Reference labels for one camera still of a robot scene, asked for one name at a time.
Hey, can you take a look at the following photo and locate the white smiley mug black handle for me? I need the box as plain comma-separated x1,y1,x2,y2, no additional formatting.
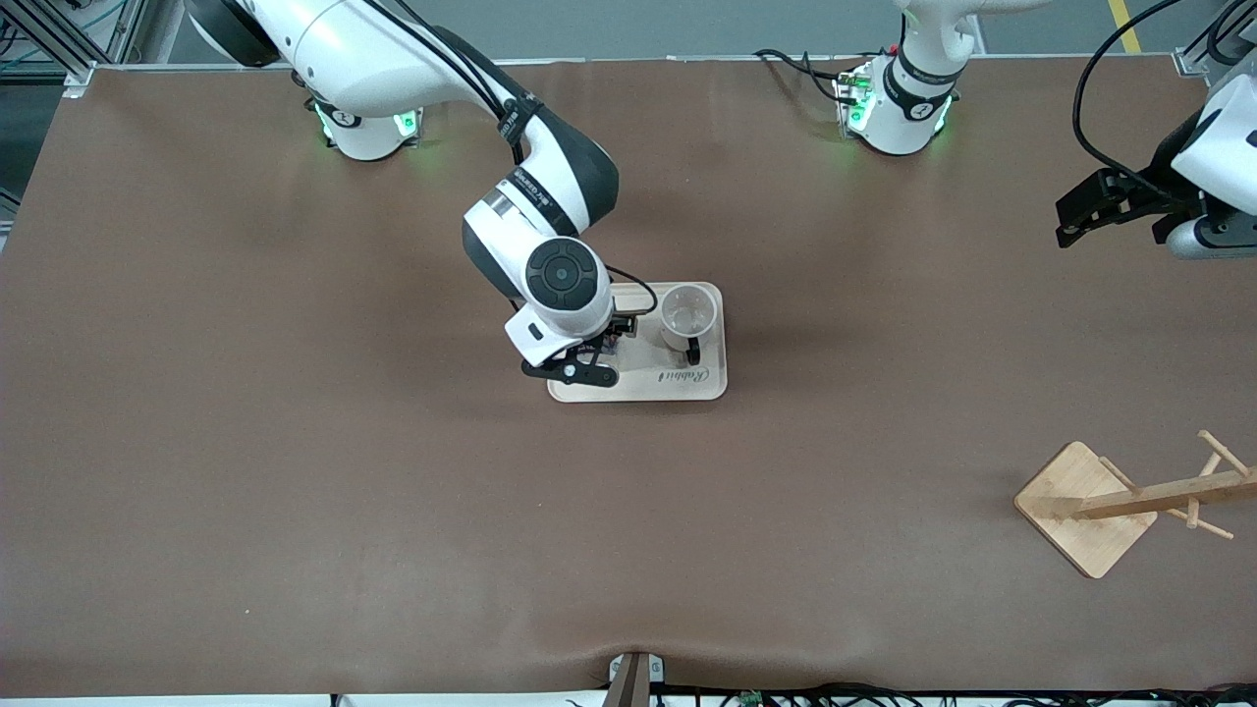
658,283,717,367

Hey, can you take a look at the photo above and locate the wooden mug stand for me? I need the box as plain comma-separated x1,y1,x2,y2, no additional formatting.
1013,429,1257,580

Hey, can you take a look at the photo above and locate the cream rabbit print tray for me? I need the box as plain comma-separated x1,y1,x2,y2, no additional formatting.
547,282,729,404

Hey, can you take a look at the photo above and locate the black left base cable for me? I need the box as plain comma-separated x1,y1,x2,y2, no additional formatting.
753,48,851,105

